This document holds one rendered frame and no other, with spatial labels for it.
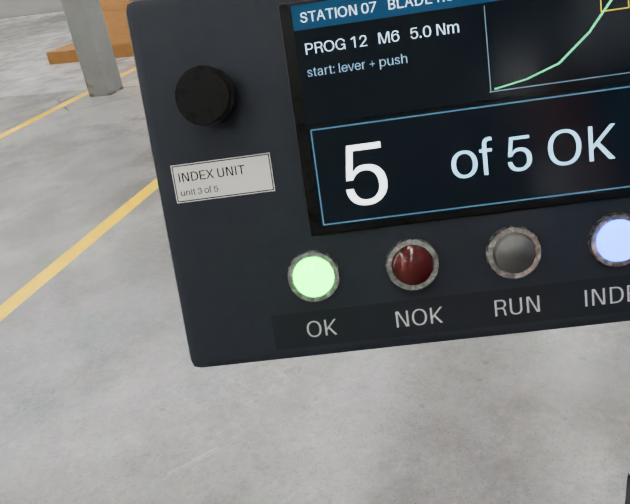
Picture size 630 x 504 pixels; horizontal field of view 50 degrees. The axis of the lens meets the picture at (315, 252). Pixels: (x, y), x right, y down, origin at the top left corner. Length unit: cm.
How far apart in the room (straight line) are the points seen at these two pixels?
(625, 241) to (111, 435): 189
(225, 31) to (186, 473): 166
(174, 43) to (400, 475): 153
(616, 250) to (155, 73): 24
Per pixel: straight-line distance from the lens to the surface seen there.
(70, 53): 892
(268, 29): 34
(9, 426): 235
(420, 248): 34
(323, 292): 34
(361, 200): 33
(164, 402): 217
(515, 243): 34
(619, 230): 35
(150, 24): 35
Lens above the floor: 128
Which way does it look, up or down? 27 degrees down
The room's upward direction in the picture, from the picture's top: 9 degrees counter-clockwise
